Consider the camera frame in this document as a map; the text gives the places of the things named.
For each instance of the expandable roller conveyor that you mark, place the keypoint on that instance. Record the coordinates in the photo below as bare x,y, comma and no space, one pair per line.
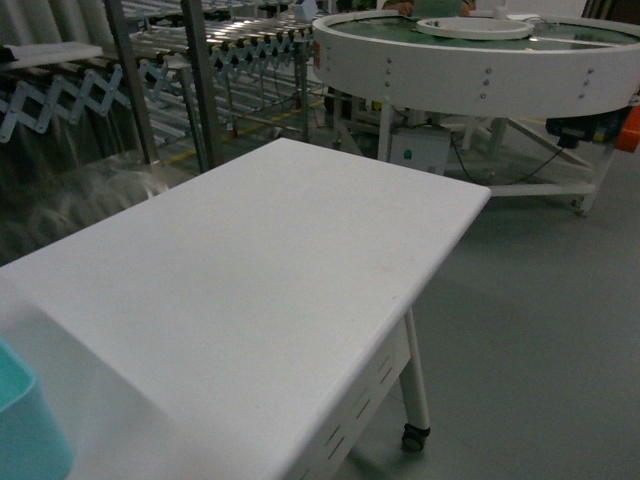
257,63

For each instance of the teal plastic bin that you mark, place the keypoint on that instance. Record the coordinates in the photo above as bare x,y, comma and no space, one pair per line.
32,444

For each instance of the white table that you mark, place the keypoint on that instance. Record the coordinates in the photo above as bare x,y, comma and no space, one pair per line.
246,324

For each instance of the white round conveyor machine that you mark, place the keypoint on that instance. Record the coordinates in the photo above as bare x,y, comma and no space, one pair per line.
538,116

